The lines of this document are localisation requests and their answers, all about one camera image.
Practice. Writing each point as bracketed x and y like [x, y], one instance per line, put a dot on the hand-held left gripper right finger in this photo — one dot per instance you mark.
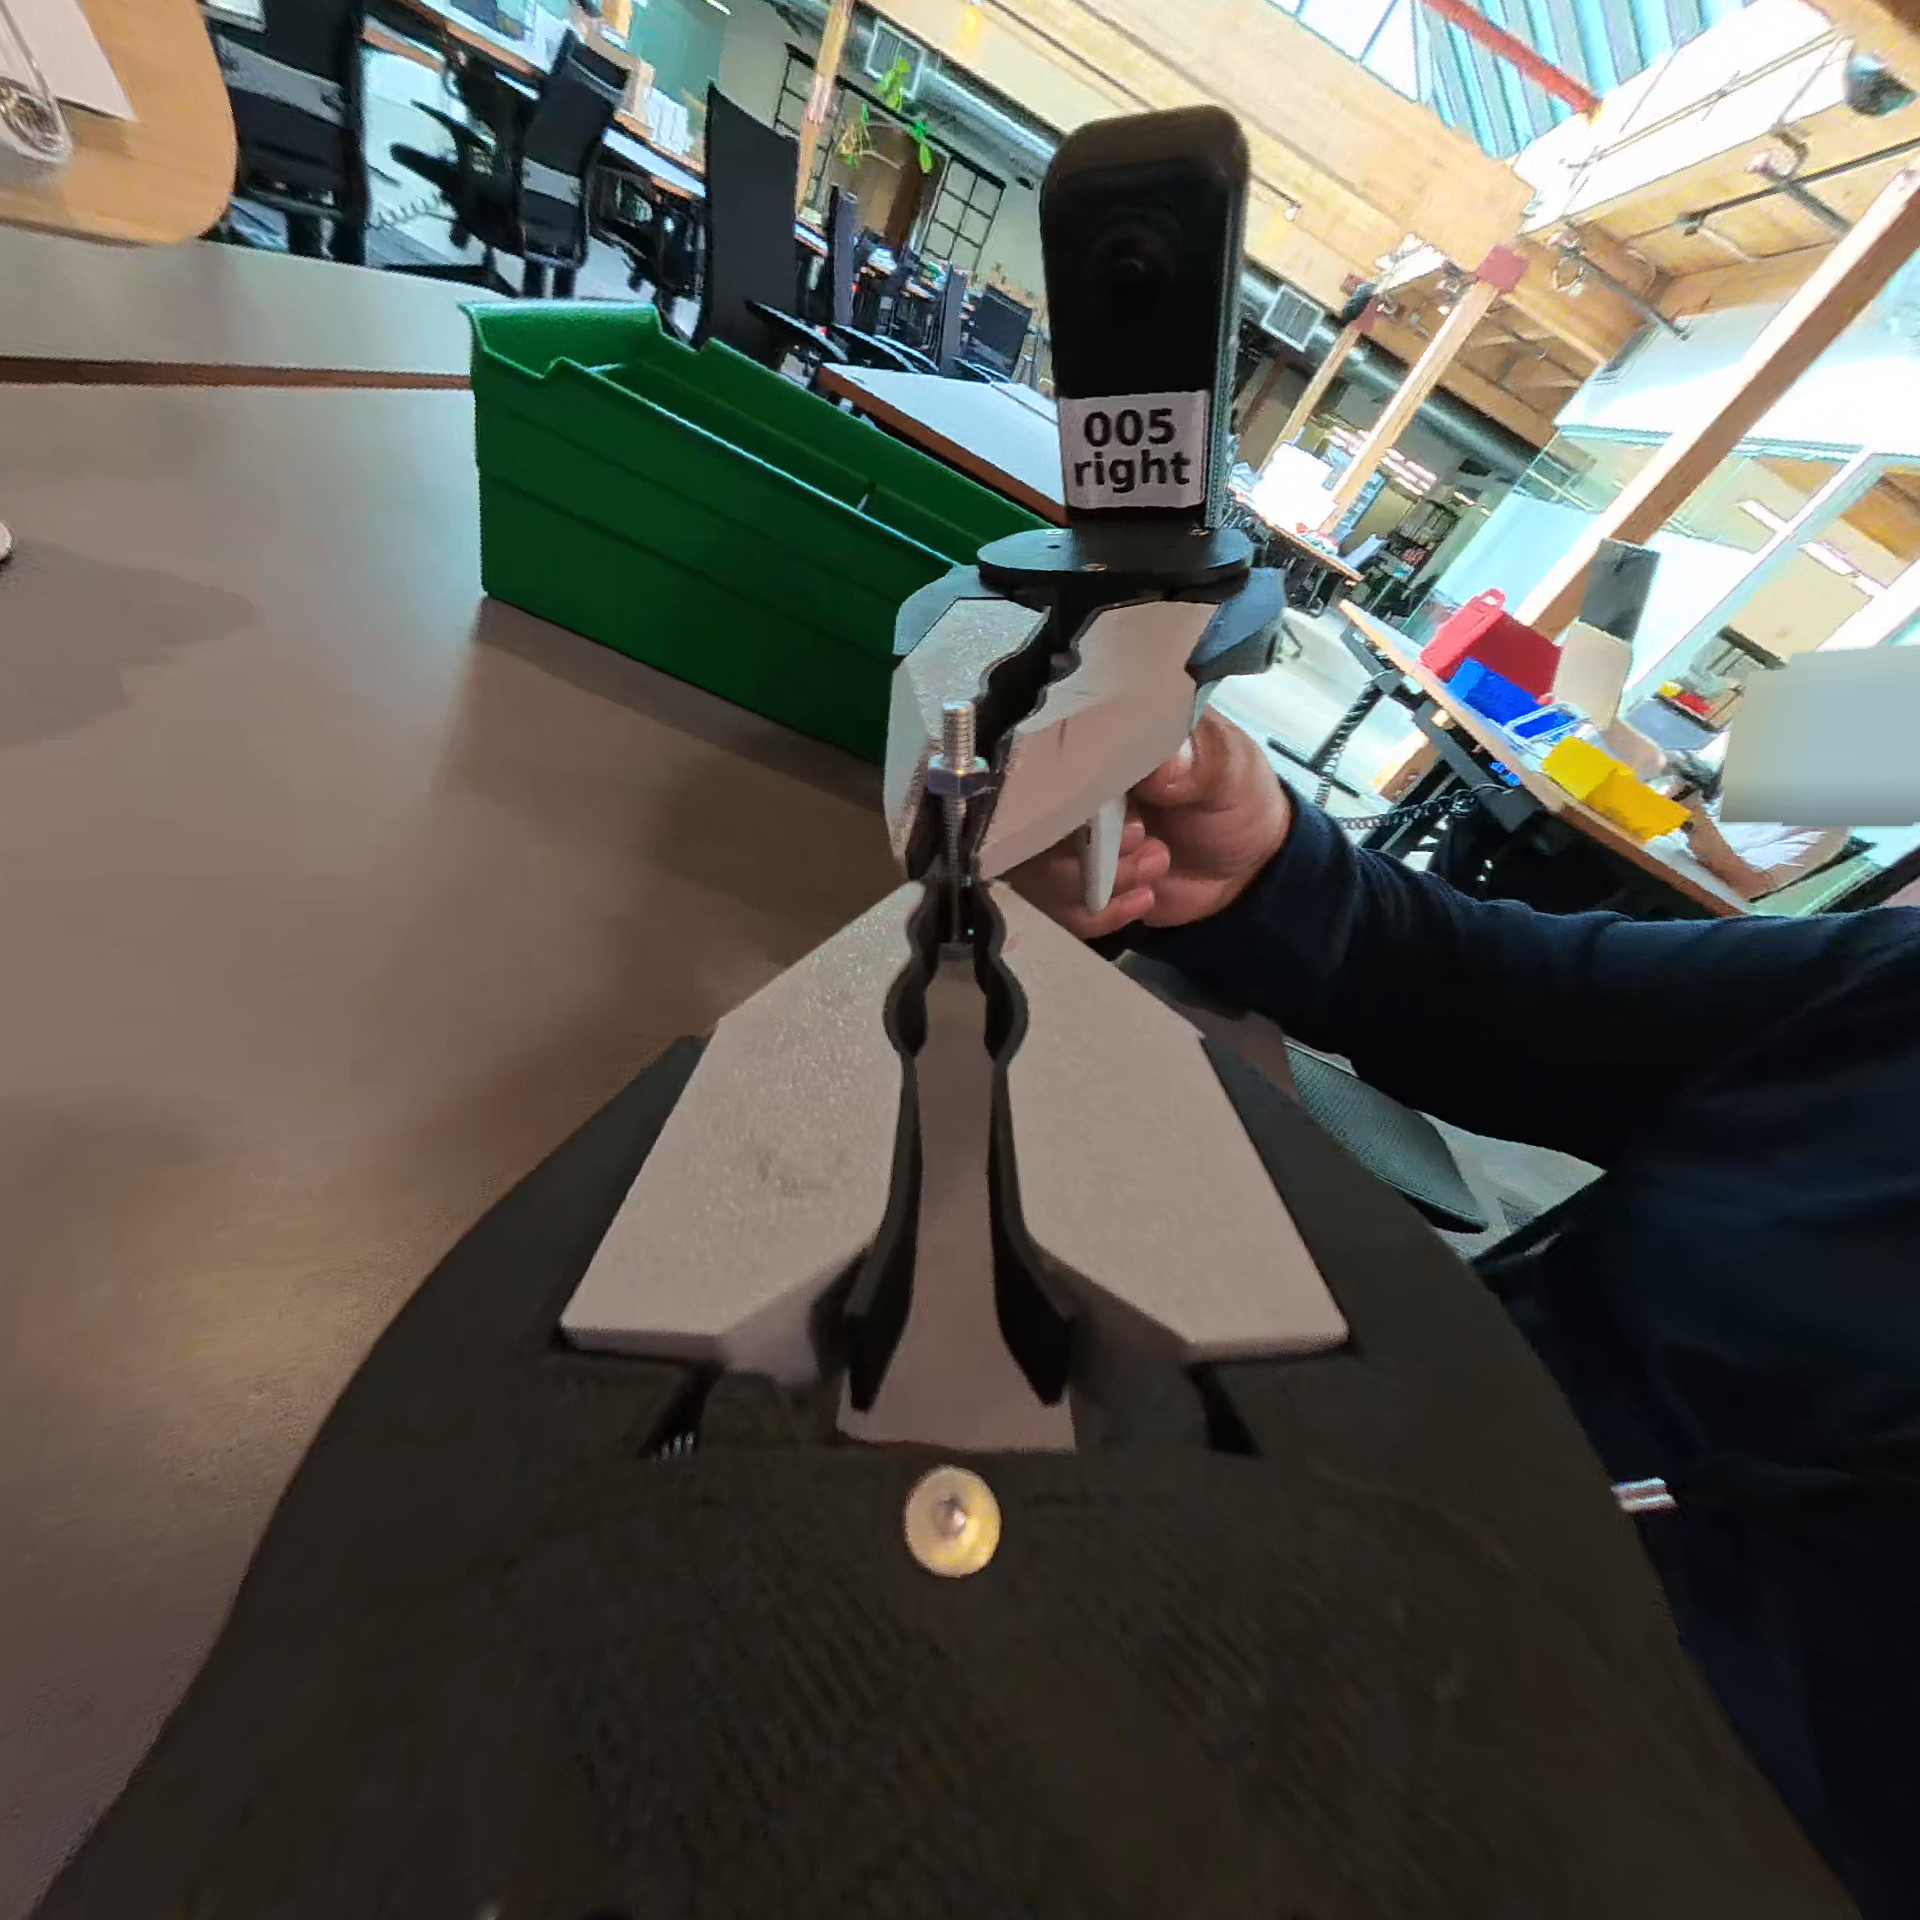
[1155, 1185]

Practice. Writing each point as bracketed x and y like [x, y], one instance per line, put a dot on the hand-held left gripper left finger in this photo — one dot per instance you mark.
[750, 1172]

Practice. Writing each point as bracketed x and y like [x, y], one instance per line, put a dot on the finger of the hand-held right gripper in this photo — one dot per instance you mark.
[1110, 722]
[932, 691]

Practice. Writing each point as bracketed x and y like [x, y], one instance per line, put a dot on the silver hex bolt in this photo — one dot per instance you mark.
[956, 729]

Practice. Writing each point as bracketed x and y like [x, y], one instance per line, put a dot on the green plastic bin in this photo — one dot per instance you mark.
[676, 570]

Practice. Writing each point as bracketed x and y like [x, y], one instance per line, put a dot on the person's right forearm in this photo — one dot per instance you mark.
[1500, 991]

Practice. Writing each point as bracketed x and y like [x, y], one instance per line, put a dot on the person's right hand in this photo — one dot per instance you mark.
[1214, 839]

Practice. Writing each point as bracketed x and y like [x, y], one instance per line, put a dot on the white air vent grille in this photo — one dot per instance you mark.
[1292, 316]

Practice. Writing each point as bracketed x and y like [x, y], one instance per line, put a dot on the black mesh office chair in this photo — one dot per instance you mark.
[1381, 1142]

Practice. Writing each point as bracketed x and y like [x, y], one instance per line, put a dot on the wood-edged white desk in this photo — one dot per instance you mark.
[962, 428]

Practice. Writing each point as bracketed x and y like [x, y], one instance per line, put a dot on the hanging green plant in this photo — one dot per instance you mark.
[901, 91]

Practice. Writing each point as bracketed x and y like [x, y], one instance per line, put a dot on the small blue bin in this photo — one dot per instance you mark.
[1493, 693]

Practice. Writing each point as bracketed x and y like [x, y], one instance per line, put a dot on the red plastic bin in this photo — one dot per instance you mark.
[1493, 646]

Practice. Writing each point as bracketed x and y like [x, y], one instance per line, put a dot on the black high-back office chair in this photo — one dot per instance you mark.
[744, 226]

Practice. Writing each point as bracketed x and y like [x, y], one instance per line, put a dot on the yellow plastic bin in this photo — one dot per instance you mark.
[1643, 809]
[1583, 769]

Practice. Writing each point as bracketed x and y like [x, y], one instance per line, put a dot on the cluttered wooden desk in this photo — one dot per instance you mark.
[1680, 862]

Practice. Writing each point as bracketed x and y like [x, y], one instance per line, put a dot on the person's body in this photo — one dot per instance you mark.
[1770, 1426]

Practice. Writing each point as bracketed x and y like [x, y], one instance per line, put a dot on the paper instruction sheet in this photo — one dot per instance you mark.
[60, 45]

